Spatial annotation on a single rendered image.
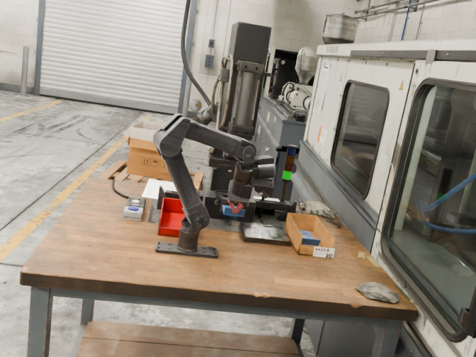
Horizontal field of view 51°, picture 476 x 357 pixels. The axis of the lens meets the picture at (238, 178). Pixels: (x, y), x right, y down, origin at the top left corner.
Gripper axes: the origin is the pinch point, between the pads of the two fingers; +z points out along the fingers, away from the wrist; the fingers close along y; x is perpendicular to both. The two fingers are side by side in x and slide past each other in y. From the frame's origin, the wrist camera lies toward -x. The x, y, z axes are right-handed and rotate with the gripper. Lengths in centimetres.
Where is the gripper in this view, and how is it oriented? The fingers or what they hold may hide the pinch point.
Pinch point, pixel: (235, 210)
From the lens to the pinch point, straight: 171.9
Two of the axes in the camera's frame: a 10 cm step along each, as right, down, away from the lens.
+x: -9.9, -1.3, -0.9
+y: 0.1, -6.4, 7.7
